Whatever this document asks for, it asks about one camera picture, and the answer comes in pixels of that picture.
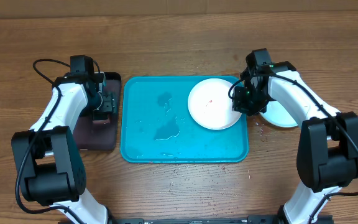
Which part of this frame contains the pink cleaning sponge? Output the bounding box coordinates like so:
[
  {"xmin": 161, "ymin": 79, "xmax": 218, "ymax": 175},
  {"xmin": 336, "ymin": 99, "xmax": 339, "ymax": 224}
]
[{"xmin": 93, "ymin": 118, "xmax": 111, "ymax": 125}]

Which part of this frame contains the teal serving tray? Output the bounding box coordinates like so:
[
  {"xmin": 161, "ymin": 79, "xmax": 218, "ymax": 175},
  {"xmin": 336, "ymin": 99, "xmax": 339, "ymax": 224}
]
[{"xmin": 120, "ymin": 76, "xmax": 249, "ymax": 163}]

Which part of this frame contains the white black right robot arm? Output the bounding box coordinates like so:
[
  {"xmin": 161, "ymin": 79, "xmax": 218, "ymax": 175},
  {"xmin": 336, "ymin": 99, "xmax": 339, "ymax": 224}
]
[{"xmin": 228, "ymin": 49, "xmax": 358, "ymax": 223}]

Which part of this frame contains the white plate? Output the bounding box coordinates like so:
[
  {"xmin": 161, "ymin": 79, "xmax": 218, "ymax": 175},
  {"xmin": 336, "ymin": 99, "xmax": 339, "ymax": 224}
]
[{"xmin": 188, "ymin": 78, "xmax": 242, "ymax": 130}]

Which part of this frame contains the light blue plate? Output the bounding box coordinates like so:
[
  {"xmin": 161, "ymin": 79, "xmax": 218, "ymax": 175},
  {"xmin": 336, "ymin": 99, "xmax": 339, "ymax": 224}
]
[{"xmin": 260, "ymin": 101, "xmax": 298, "ymax": 128}]

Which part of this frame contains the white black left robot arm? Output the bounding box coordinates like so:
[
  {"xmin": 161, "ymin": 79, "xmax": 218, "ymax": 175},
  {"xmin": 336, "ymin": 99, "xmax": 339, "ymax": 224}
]
[{"xmin": 11, "ymin": 55, "xmax": 121, "ymax": 223}]

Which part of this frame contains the black water tray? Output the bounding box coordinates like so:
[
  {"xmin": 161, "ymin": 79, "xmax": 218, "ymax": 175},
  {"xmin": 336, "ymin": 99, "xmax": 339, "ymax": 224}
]
[{"xmin": 73, "ymin": 72, "xmax": 121, "ymax": 151}]

